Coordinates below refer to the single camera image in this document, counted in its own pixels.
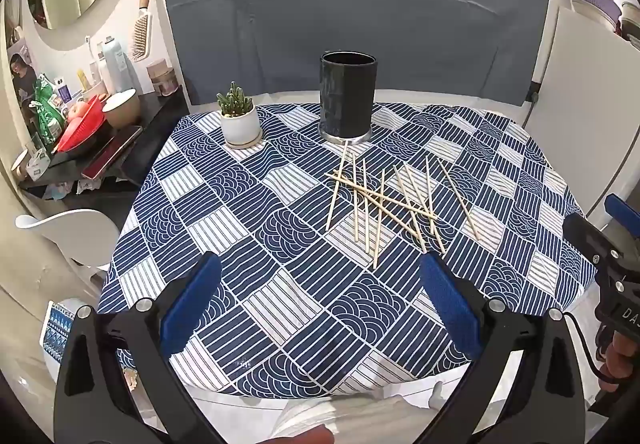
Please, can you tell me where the wooden pot saucer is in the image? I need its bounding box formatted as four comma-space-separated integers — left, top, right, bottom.
224, 130, 264, 149

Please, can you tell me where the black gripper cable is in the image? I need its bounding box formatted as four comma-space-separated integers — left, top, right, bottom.
565, 311, 613, 385

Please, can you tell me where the person's right hand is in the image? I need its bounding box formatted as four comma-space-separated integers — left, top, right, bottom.
600, 334, 640, 392

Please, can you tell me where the white tissue box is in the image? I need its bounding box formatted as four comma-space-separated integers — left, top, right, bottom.
24, 149, 52, 175

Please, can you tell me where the bunch of wooden chopsticks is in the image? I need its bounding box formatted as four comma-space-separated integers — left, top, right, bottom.
324, 142, 482, 271

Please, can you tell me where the dark red flat case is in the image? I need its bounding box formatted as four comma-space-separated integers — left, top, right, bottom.
81, 125, 144, 179

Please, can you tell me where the grey cable with plug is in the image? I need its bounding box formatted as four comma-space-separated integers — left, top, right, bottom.
522, 91, 540, 125

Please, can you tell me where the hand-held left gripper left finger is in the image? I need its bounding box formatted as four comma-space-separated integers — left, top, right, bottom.
52, 251, 223, 444

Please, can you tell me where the wooden hairbrush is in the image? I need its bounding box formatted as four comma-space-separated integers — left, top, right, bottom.
130, 0, 155, 62

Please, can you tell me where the person's left hand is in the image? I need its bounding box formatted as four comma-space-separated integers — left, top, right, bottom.
287, 428, 335, 444

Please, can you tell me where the black chopstick holder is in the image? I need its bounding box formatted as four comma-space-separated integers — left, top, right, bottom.
319, 51, 377, 145

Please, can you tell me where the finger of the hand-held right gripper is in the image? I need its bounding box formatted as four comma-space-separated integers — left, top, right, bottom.
562, 213, 623, 275
604, 194, 640, 237

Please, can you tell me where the black side table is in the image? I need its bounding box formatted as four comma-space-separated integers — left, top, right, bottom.
17, 86, 191, 197

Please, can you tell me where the succulent in white pot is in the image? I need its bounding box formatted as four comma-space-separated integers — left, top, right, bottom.
216, 81, 263, 147

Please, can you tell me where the white chair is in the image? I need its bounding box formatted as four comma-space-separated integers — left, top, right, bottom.
15, 209, 121, 282

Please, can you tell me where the blue patterned box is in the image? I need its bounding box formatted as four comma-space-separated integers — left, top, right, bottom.
41, 301, 81, 366

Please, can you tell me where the green snack packet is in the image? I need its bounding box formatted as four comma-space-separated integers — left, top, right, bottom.
30, 74, 68, 147

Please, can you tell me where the blue patterned tablecloth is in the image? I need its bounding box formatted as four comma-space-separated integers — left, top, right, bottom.
97, 101, 598, 397

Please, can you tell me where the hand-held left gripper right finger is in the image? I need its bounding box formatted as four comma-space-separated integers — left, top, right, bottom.
419, 254, 587, 444

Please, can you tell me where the beige bowl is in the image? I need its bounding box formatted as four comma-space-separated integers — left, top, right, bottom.
101, 88, 142, 129

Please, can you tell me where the printed photo card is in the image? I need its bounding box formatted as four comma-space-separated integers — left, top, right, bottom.
7, 51, 38, 104

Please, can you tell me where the red plastic basket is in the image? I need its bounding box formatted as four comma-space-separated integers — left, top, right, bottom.
52, 94, 107, 153

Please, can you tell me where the white bottle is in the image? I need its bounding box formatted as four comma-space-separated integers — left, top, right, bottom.
96, 54, 115, 94

